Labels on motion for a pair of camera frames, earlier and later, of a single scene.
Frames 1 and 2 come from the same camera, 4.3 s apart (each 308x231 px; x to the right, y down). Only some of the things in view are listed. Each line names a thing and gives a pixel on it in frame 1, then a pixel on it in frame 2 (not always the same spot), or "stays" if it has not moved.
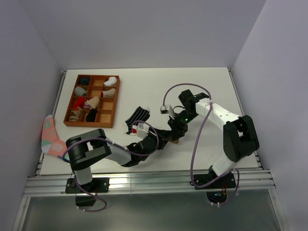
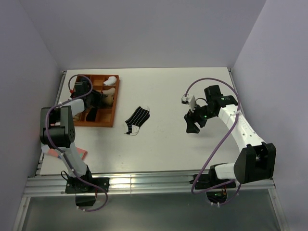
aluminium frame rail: [152, 182] stays
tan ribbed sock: [175, 141] -> [108, 100]
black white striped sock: [141, 114] stays
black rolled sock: [91, 115] stays
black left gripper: [163, 137] -> [98, 103]
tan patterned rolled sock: [76, 117] stays
